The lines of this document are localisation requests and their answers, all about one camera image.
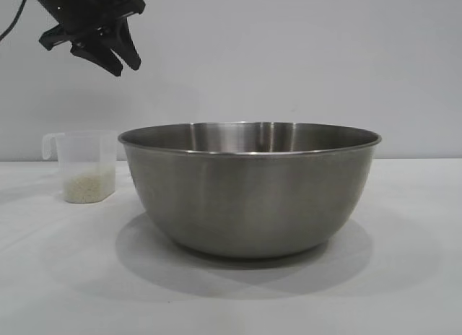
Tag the translucent plastic measuring cup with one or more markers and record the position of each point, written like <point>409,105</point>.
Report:
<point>86,151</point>

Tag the stainless steel mixing bowl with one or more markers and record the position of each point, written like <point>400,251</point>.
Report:
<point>249,194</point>

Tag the white rice grains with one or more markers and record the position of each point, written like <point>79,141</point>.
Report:
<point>88,187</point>

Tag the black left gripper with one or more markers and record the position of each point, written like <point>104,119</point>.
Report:
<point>79,13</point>

